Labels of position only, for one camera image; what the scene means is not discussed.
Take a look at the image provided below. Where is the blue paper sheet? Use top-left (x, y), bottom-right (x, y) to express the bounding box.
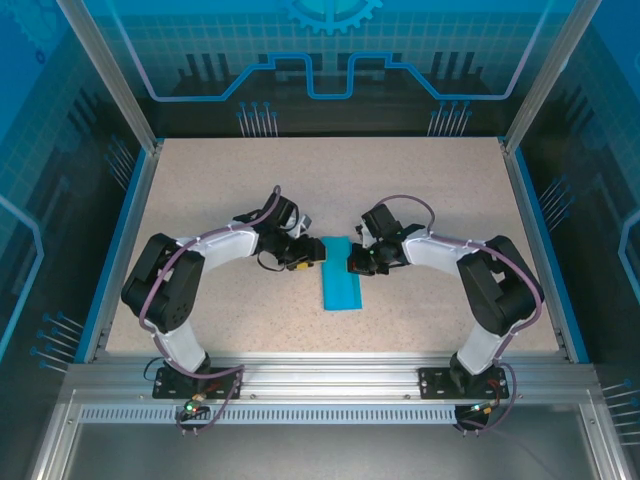
top-left (319, 235), bottom-right (364, 312)

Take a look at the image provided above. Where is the yellow power connector with light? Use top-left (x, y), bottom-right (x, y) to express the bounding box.
top-left (180, 393), bottom-right (210, 417)
top-left (467, 399), bottom-right (503, 417)

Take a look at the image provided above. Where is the blue table side strip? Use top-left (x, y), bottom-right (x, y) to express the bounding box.
top-left (73, 148), bottom-right (151, 364)
top-left (513, 148), bottom-right (592, 364)

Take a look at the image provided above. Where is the grey metal shelf plate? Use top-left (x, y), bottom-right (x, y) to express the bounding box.
top-left (64, 424), bottom-right (599, 480)

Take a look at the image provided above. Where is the thin black left gripper cable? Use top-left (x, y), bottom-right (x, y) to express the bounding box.
top-left (255, 251), bottom-right (292, 275)

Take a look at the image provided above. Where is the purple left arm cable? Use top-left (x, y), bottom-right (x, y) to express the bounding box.
top-left (137, 185), bottom-right (284, 437)

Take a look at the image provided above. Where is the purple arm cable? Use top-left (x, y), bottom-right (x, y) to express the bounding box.
top-left (374, 193), bottom-right (546, 437)
top-left (137, 185), bottom-right (284, 437)

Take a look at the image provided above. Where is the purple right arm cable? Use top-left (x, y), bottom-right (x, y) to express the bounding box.
top-left (374, 193), bottom-right (546, 437)

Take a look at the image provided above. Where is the aluminium table frame rail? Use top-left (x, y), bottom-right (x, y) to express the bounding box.
top-left (62, 349), bottom-right (604, 404)

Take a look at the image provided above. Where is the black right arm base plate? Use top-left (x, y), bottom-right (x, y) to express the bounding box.
top-left (417, 366), bottom-right (506, 401)

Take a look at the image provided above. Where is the slotted grey cable duct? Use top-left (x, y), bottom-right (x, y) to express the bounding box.
top-left (77, 405), bottom-right (461, 426)

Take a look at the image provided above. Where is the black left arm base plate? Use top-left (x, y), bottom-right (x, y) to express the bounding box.
top-left (152, 366), bottom-right (245, 401)

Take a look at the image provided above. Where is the thin black base cable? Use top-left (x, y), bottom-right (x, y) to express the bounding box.
top-left (143, 355), bottom-right (169, 385)

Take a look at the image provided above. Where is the aluminium frame post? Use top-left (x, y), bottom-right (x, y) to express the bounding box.
top-left (499, 0), bottom-right (606, 156)
top-left (55, 0), bottom-right (165, 156)

